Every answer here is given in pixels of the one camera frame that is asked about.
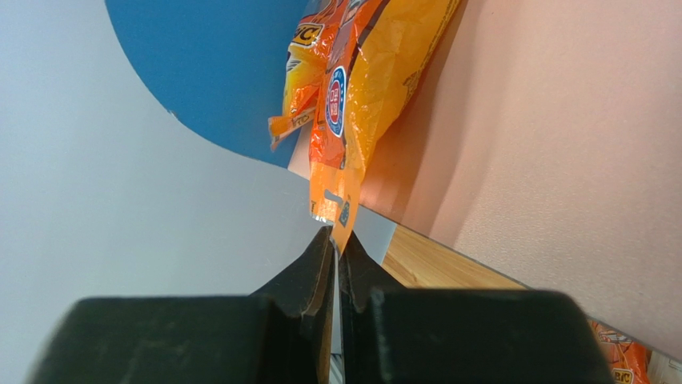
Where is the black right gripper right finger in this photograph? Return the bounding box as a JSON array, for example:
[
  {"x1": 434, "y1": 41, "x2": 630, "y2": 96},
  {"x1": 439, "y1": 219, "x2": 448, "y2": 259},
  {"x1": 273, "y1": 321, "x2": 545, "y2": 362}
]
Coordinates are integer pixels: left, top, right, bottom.
[{"x1": 339, "y1": 236, "x2": 612, "y2": 383}]

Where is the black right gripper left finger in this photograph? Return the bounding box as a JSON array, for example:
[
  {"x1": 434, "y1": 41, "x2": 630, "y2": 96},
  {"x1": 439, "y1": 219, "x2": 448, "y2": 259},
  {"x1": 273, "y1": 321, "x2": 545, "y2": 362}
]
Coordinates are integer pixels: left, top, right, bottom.
[{"x1": 29, "y1": 226, "x2": 335, "y2": 383}]

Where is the orange BIC razor bag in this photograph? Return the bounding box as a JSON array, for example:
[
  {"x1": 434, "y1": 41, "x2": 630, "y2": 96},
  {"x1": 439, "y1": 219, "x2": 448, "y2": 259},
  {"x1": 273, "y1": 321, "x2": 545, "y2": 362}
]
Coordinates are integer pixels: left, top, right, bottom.
[
  {"x1": 268, "y1": 1, "x2": 344, "y2": 149},
  {"x1": 588, "y1": 320, "x2": 650, "y2": 384},
  {"x1": 309, "y1": 0, "x2": 459, "y2": 253}
]

